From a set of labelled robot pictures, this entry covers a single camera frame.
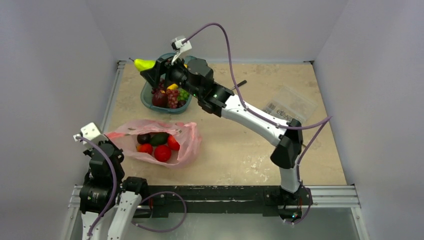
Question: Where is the yellow green fake pear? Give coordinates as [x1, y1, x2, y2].
[129, 58, 156, 72]

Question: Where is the pink plastic bag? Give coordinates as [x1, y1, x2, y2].
[106, 119, 202, 169]

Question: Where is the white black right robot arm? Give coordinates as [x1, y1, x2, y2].
[134, 57, 303, 204]

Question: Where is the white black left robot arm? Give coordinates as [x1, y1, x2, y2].
[79, 140, 149, 240]

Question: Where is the yellow fake banana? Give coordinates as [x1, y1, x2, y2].
[166, 83, 179, 91]

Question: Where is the red fake grape bunch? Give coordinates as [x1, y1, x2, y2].
[166, 88, 180, 109]

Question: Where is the green fake grape bunch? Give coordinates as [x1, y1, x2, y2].
[177, 88, 190, 101]

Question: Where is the dark red fake apple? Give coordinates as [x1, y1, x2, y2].
[151, 91, 168, 108]

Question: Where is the dark fake plum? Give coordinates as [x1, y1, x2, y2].
[177, 100, 187, 108]

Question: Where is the small red fake tomato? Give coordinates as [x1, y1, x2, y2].
[136, 143, 153, 155]

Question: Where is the green fake avocado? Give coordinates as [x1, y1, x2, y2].
[150, 132, 170, 147]

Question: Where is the teal plastic basin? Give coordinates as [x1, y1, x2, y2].
[133, 58, 192, 114]

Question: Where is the dark purple grape bunch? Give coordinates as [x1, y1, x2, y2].
[151, 78, 167, 95]

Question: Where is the clear plastic screw box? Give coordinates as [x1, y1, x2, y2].
[262, 86, 317, 125]

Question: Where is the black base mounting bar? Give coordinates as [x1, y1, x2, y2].
[134, 185, 313, 221]

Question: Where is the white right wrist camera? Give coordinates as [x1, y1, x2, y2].
[171, 35, 192, 65]

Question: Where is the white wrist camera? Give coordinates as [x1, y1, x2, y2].
[73, 122, 106, 149]
[171, 35, 192, 65]

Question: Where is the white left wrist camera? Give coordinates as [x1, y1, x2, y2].
[73, 122, 106, 149]

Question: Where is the small black handled hammer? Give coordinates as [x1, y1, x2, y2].
[231, 80, 247, 90]

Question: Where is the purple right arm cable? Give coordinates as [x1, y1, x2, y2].
[183, 22, 333, 226]

